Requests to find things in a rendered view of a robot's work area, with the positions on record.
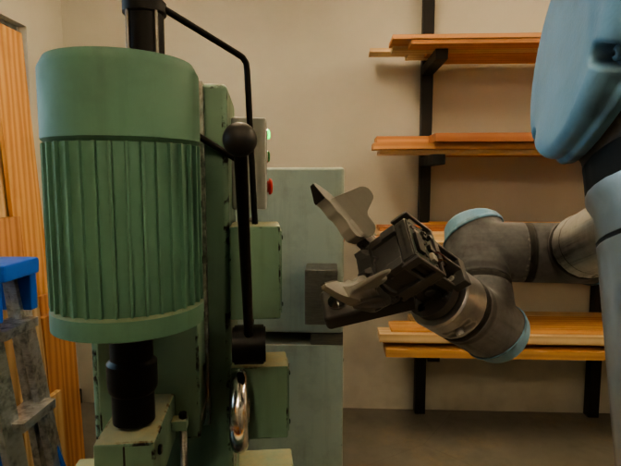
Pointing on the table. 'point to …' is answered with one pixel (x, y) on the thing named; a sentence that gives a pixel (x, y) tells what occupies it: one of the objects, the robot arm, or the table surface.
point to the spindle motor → (120, 193)
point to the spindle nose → (132, 384)
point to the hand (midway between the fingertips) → (310, 233)
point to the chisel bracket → (139, 439)
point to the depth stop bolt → (181, 434)
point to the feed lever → (253, 345)
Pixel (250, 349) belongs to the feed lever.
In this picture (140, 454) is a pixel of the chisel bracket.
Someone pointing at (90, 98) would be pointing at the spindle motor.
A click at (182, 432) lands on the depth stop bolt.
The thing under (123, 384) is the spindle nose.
